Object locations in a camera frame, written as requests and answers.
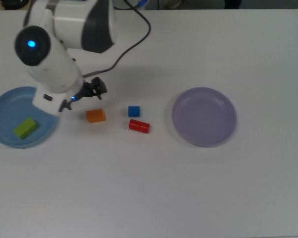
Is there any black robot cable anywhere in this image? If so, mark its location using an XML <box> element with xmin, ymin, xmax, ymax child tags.
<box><xmin>82</xmin><ymin>0</ymin><xmax>152</xmax><ymax>76</ymax></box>

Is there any red cylinder block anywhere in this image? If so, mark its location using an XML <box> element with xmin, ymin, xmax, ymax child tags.
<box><xmin>128</xmin><ymin>119</ymin><xmax>150</xmax><ymax>134</ymax></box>

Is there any blue cube block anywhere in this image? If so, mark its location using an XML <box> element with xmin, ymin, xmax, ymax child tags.
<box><xmin>128</xmin><ymin>106</ymin><xmax>141</xmax><ymax>118</ymax></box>

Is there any green rectangular block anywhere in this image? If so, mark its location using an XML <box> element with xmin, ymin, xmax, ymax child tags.
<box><xmin>13</xmin><ymin>118</ymin><xmax>39</xmax><ymax>140</ymax></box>

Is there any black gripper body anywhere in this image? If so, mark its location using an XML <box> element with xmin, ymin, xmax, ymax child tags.
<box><xmin>73</xmin><ymin>82</ymin><xmax>94</xmax><ymax>103</ymax></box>

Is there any purple plate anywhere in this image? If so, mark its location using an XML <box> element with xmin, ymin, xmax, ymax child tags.
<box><xmin>171</xmin><ymin>86</ymin><xmax>238</xmax><ymax>148</ymax></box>

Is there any dark round object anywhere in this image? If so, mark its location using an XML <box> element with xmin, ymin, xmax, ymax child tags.
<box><xmin>0</xmin><ymin>0</ymin><xmax>30</xmax><ymax>7</ymax></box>

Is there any white and blue ring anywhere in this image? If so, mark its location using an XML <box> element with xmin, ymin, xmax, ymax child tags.
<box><xmin>113</xmin><ymin>0</ymin><xmax>150</xmax><ymax>9</ymax></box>

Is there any blue plate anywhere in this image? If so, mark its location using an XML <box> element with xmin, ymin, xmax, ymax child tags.
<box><xmin>0</xmin><ymin>86</ymin><xmax>60</xmax><ymax>149</ymax></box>

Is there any orange rectangular block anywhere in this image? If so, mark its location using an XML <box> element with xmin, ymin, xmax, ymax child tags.
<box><xmin>85</xmin><ymin>108</ymin><xmax>107</xmax><ymax>124</ymax></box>

